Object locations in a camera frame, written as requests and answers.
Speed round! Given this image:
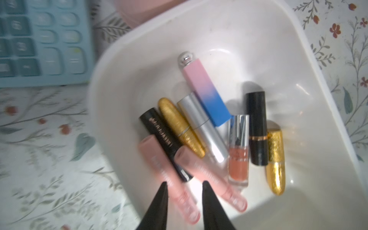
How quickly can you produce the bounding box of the teal calculator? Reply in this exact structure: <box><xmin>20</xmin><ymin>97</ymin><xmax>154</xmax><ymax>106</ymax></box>
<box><xmin>1</xmin><ymin>0</ymin><xmax>95</xmax><ymax>88</ymax></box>

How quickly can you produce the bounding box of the pink pen cup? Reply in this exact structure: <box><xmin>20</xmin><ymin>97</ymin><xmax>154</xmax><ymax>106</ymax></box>
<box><xmin>112</xmin><ymin>0</ymin><xmax>185</xmax><ymax>28</ymax></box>

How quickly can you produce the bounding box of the dark gold lipstick tube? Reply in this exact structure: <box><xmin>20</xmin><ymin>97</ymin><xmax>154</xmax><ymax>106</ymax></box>
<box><xmin>158</xmin><ymin>98</ymin><xmax>206</xmax><ymax>158</ymax></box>

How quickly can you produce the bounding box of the orange lip gloss silver cap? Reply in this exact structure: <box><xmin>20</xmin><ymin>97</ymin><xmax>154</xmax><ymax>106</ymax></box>
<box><xmin>228</xmin><ymin>115</ymin><xmax>249</xmax><ymax>187</ymax></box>

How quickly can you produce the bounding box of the white storage box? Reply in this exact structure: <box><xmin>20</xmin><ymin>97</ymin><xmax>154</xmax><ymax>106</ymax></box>
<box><xmin>87</xmin><ymin>0</ymin><xmax>368</xmax><ymax>230</ymax></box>

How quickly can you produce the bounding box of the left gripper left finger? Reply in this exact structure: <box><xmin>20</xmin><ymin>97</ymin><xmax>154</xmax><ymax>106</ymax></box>
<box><xmin>136</xmin><ymin>182</ymin><xmax>168</xmax><ymax>230</ymax></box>

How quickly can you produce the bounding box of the silver lip gloss tube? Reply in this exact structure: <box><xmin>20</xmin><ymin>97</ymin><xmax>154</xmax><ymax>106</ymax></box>
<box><xmin>177</xmin><ymin>93</ymin><xmax>229</xmax><ymax>163</ymax></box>

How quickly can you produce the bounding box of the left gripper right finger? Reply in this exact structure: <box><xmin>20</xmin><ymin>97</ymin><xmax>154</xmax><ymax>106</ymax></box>
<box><xmin>202</xmin><ymin>181</ymin><xmax>235</xmax><ymax>230</ymax></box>

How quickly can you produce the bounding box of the blue pink lipstick tube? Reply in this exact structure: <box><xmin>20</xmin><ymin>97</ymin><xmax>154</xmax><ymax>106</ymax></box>
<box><xmin>178</xmin><ymin>51</ymin><xmax>232</xmax><ymax>127</ymax></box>

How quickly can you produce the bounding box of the black lipstick tube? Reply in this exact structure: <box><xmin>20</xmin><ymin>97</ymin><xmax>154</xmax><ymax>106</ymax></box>
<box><xmin>245</xmin><ymin>91</ymin><xmax>268</xmax><ymax>166</ymax></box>

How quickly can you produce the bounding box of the black slim lipstick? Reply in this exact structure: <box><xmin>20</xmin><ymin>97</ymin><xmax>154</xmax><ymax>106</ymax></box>
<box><xmin>140</xmin><ymin>107</ymin><xmax>193</xmax><ymax>183</ymax></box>

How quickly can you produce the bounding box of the pink lip gloss tube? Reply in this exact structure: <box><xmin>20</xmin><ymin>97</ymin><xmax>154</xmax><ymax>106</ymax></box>
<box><xmin>138</xmin><ymin>135</ymin><xmax>200</xmax><ymax>225</ymax></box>
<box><xmin>174</xmin><ymin>146</ymin><xmax>248</xmax><ymax>212</ymax></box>

